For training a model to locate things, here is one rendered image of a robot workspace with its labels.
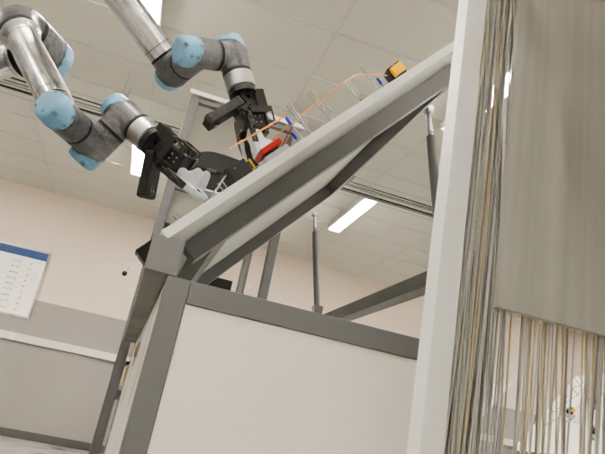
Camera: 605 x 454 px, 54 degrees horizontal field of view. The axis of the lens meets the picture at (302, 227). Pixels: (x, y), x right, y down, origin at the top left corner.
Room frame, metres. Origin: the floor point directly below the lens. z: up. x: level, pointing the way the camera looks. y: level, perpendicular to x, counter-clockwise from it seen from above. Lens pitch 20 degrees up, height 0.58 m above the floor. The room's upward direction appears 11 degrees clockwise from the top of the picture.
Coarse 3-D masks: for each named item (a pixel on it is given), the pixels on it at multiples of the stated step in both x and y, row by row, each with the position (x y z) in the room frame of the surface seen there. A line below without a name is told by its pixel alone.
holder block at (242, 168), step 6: (240, 162) 1.27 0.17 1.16; (246, 162) 1.27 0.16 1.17; (228, 168) 1.26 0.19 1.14; (234, 168) 1.26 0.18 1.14; (240, 168) 1.27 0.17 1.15; (246, 168) 1.27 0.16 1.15; (222, 174) 1.28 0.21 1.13; (228, 174) 1.26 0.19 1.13; (234, 174) 1.26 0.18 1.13; (240, 174) 1.27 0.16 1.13; (246, 174) 1.27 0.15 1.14; (228, 180) 1.28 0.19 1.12; (234, 180) 1.26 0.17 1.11
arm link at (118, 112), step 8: (112, 96) 1.26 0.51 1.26; (120, 96) 1.26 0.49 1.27; (104, 104) 1.27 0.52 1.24; (112, 104) 1.26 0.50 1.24; (120, 104) 1.25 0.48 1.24; (128, 104) 1.26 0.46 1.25; (104, 112) 1.27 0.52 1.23; (112, 112) 1.26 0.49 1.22; (120, 112) 1.25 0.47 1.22; (128, 112) 1.25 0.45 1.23; (136, 112) 1.25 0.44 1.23; (104, 120) 1.26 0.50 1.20; (112, 120) 1.26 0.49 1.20; (120, 120) 1.26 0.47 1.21; (128, 120) 1.25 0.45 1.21; (112, 128) 1.27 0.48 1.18; (120, 128) 1.27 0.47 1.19; (128, 128) 1.25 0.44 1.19; (120, 136) 1.28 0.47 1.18
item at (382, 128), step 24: (408, 96) 1.21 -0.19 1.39; (432, 96) 1.25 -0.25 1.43; (384, 120) 1.20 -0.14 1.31; (408, 120) 1.46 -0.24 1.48; (336, 144) 1.17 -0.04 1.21; (360, 144) 1.19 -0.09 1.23; (384, 144) 1.62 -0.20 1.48; (312, 168) 1.16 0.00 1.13; (360, 168) 1.85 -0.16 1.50; (264, 192) 1.14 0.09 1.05; (288, 192) 1.15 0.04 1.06; (240, 216) 1.13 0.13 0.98; (288, 216) 2.04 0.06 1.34; (192, 240) 1.11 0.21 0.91; (216, 240) 1.12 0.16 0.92; (264, 240) 2.02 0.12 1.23; (192, 264) 1.35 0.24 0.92; (216, 264) 1.98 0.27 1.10
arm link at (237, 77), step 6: (228, 72) 1.27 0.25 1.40; (234, 72) 1.26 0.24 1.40; (240, 72) 1.26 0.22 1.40; (246, 72) 1.27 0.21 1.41; (228, 78) 1.28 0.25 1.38; (234, 78) 1.27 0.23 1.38; (240, 78) 1.26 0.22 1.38; (246, 78) 1.27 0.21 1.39; (252, 78) 1.28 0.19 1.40; (228, 84) 1.28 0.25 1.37; (234, 84) 1.27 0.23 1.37; (240, 84) 1.27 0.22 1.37; (252, 84) 1.28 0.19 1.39; (228, 90) 1.29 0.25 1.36
